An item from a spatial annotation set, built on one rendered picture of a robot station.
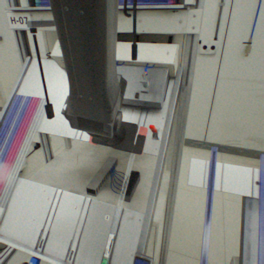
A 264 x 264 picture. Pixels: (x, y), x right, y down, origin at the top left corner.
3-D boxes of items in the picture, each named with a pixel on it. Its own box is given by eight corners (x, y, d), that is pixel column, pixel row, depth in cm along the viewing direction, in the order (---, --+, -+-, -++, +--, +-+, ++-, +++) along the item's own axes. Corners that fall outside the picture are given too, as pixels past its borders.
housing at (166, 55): (175, 86, 80) (174, 63, 67) (67, 76, 95) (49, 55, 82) (180, 69, 83) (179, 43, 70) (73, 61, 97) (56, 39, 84)
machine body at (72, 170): (151, 297, 115) (159, 223, 85) (47, 254, 136) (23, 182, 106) (172, 208, 169) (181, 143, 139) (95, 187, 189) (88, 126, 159)
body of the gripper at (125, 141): (101, 118, 52) (88, 109, 45) (139, 125, 50) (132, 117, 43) (93, 143, 51) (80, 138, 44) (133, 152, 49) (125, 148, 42)
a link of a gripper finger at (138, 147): (127, 128, 59) (118, 119, 50) (152, 133, 57) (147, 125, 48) (121, 152, 58) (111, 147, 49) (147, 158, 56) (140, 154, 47)
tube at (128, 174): (107, 264, 59) (106, 265, 58) (103, 263, 60) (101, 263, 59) (148, 105, 73) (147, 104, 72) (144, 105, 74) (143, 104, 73)
